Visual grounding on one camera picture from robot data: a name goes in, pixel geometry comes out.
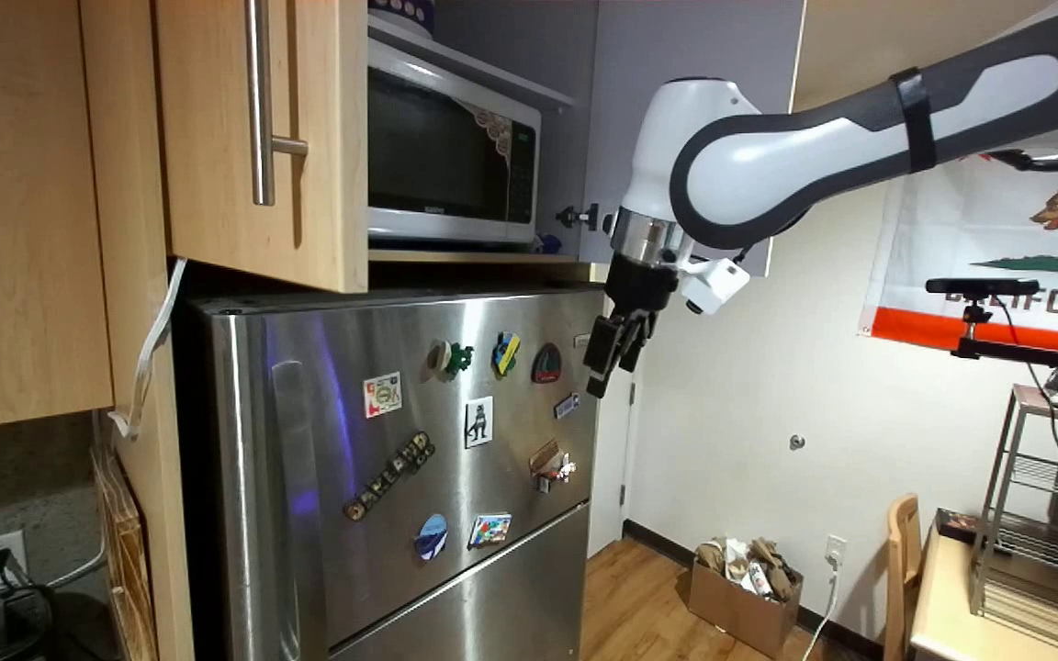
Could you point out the stainless steel refrigerator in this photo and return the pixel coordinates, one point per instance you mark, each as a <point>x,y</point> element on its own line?
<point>369,589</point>

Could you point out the silver black microwave oven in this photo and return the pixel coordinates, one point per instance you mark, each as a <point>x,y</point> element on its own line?
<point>450,161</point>

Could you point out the wooden chair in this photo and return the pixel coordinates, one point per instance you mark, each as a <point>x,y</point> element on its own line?
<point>902,563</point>

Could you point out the black round fan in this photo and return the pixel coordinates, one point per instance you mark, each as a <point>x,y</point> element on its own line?
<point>15,626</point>

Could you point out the brown patterned board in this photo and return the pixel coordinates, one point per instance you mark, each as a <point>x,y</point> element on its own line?
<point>125,563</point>

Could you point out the light wood wall cabinet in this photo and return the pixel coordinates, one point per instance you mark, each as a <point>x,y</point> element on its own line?
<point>15,207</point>

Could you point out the white square magnet red print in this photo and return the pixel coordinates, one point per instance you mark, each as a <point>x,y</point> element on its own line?
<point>383,393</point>

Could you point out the white square magnet black figure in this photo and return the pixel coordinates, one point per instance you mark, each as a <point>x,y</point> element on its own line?
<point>474,419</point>

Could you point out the rectangular picture fridge magnet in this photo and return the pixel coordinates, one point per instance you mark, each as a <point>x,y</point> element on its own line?
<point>492,530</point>

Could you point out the California flag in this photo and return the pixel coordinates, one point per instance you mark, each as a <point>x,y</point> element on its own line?
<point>1008,232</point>

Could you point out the round blue fridge magnet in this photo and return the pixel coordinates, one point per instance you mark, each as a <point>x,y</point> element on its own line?
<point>433,538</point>

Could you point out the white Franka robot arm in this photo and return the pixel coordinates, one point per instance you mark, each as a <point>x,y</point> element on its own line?
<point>800,132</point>

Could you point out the green fridge magnet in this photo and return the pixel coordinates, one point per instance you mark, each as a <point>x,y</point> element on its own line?
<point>450,359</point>

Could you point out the white room door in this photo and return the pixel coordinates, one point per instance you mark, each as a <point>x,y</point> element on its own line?
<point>612,491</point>

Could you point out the wooden fridge side panel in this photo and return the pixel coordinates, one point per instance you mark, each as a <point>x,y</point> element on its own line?
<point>139,186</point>

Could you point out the shield shaped fridge magnet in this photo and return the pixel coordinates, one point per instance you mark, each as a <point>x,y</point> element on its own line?
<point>547,366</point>

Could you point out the yellow blue green magnet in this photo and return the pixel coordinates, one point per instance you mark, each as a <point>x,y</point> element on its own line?
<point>506,355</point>

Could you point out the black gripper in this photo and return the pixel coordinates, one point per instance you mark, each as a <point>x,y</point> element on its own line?
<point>642,292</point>

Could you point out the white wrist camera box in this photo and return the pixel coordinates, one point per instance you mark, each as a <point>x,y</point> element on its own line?
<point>714,283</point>

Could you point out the long brown fridge magnet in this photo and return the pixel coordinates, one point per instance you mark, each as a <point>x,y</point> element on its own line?
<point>386,474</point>

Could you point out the small multicolour fridge magnet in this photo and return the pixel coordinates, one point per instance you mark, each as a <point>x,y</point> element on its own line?
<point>564,474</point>

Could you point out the black stereo camera bar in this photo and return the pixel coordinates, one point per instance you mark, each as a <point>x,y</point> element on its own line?
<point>984,288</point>

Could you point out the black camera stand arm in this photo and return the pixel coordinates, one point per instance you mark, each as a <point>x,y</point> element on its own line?
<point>1021,355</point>

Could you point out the filled cardboard box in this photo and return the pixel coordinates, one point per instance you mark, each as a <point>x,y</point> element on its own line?
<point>744,609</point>

